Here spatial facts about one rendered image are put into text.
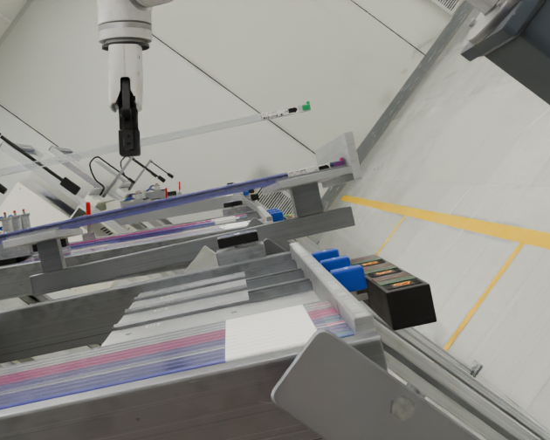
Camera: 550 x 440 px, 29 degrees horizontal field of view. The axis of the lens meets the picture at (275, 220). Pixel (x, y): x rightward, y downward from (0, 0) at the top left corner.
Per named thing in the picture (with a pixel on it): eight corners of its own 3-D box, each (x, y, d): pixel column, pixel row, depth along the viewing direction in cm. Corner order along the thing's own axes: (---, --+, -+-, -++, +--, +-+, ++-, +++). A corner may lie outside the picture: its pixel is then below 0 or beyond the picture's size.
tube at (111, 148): (310, 110, 168) (308, 104, 168) (311, 109, 167) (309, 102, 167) (-3, 176, 165) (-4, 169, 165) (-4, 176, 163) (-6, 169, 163)
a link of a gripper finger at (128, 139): (118, 113, 165) (120, 155, 165) (116, 111, 162) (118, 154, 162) (138, 113, 165) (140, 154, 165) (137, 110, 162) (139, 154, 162)
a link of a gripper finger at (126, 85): (121, 65, 163) (124, 95, 167) (120, 94, 158) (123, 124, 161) (129, 65, 163) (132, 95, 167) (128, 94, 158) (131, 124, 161)
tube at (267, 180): (343, 168, 147) (341, 160, 147) (345, 168, 145) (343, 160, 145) (-16, 245, 143) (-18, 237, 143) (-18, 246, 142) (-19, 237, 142)
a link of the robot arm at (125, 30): (100, 31, 170) (101, 51, 170) (95, 22, 161) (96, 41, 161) (152, 30, 170) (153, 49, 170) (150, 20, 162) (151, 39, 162)
